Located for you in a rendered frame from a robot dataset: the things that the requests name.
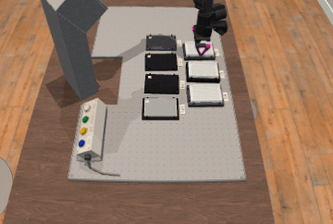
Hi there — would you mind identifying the beige button panel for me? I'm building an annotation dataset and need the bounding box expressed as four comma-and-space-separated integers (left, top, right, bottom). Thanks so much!
76, 98, 120, 176

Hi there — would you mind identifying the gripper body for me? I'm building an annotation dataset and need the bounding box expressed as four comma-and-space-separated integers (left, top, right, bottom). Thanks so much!
193, 23, 211, 47

